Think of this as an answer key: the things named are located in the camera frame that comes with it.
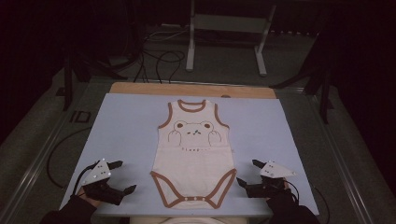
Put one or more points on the white metal stand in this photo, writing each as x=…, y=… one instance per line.
x=230, y=23

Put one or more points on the person's left hand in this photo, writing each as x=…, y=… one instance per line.
x=90, y=199

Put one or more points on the metal floor rail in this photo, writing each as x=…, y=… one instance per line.
x=37, y=165
x=342, y=161

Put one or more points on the cream baby bodysuit brown trim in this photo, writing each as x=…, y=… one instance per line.
x=193, y=161

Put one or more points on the person's cream clothing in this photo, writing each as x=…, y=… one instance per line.
x=186, y=221

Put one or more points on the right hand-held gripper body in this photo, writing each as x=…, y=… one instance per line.
x=274, y=171

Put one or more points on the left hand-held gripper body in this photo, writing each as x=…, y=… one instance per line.
x=101, y=189

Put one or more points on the dark floor socket plate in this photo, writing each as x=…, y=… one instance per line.
x=80, y=116

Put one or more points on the black metal stand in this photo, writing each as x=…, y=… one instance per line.
x=70, y=77
x=323, y=93

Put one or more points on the light blue table mat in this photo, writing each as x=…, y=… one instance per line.
x=130, y=130

